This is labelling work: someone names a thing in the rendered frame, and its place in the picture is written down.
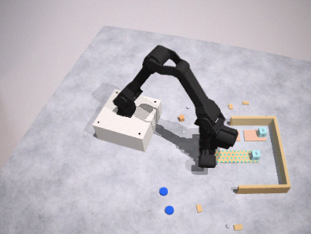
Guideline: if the orange strip with teal dots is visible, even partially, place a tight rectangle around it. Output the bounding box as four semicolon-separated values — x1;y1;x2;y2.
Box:
214;150;236;163

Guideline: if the blue disc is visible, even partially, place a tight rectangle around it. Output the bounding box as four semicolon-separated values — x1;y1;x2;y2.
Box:
159;188;168;196
166;206;174;214

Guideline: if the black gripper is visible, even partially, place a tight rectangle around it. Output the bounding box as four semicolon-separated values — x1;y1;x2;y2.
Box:
198;136;216;168

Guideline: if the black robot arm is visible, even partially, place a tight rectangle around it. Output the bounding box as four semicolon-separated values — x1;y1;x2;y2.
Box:
112;45;239;149

